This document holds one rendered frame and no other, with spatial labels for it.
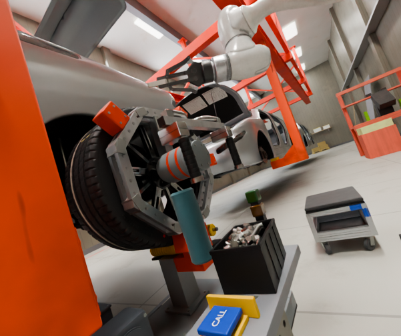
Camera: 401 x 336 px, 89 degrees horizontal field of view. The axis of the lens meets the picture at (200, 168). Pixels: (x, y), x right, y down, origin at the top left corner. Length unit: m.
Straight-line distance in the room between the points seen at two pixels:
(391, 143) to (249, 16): 5.51
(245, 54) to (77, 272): 0.78
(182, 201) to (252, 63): 0.53
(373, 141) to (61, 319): 6.01
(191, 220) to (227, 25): 0.70
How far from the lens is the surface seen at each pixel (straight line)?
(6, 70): 0.65
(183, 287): 1.07
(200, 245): 0.75
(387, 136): 6.14
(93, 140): 0.84
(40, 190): 0.54
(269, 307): 0.54
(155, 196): 0.93
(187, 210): 0.72
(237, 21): 0.89
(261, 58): 0.82
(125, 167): 0.74
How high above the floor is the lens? 0.74
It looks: 4 degrees up
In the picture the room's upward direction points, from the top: 19 degrees counter-clockwise
